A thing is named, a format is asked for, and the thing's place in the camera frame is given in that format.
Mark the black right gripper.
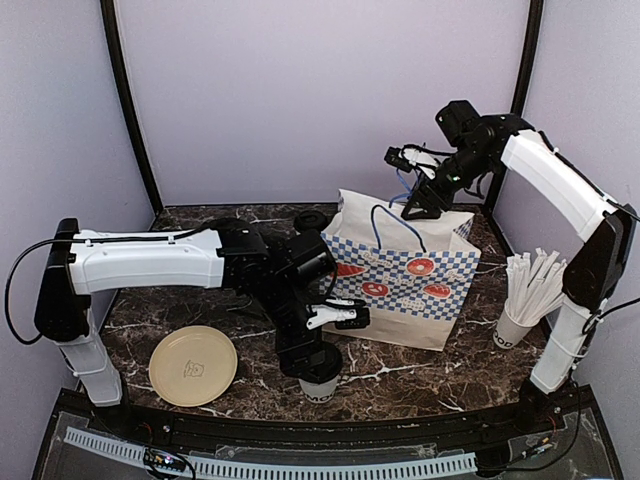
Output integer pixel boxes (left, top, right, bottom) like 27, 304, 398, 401
401, 144, 496, 219

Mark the blue checkered paper bag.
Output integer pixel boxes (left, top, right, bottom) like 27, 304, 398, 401
322, 189, 481, 351

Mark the black plastic cup lid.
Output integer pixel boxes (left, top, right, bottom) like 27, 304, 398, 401
293, 210, 328, 233

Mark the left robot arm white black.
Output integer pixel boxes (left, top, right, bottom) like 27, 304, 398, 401
23, 218, 342, 436

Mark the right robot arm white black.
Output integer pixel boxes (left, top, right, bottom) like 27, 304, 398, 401
385, 100, 639, 395

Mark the cream yellow plate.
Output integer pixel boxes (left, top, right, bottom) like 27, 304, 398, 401
149, 326, 238, 407

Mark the paper wrapped straws bundle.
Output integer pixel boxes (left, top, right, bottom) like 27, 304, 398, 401
505, 248, 567, 327

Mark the white cup holding straws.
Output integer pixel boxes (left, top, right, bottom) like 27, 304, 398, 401
493, 305, 535, 350

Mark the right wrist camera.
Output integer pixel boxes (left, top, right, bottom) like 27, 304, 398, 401
384, 144, 441, 179

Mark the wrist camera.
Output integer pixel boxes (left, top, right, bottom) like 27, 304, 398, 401
306, 298, 370, 330
384, 144, 441, 179

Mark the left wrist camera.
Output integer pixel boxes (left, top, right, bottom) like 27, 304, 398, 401
306, 298, 370, 330

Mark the white perforated cable duct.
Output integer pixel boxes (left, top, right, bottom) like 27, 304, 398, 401
63, 427, 477, 479

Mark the right black frame post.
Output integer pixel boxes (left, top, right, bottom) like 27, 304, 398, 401
485, 0, 544, 213

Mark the black frame post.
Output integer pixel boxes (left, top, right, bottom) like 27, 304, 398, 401
485, 0, 544, 213
100, 0, 164, 215

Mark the black front table rail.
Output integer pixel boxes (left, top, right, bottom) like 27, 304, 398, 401
49, 394, 591, 454

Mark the left black frame post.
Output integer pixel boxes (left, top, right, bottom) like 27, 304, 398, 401
100, 0, 164, 215

